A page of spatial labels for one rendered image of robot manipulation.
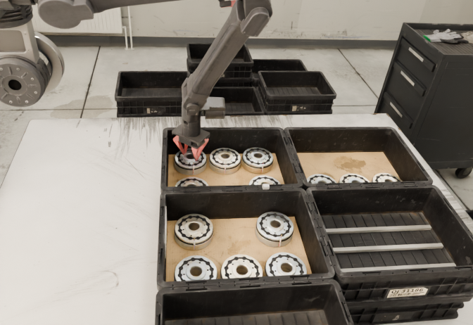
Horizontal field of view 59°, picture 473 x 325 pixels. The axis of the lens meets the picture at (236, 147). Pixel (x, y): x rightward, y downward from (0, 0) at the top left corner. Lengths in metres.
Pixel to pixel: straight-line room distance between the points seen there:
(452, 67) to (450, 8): 2.60
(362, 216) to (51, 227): 0.94
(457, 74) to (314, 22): 2.18
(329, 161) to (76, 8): 0.96
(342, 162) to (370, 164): 0.10
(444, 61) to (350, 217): 1.32
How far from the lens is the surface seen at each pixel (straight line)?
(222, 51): 0.99
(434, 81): 2.45
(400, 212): 1.37
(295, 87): 2.61
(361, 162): 1.51
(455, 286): 1.22
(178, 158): 1.35
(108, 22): 4.07
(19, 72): 1.23
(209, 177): 1.33
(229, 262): 1.07
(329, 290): 1.00
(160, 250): 1.00
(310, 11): 4.35
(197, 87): 1.10
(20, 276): 1.32
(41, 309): 1.24
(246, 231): 1.18
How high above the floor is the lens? 1.70
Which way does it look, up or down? 37 degrees down
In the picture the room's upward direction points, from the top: 5 degrees clockwise
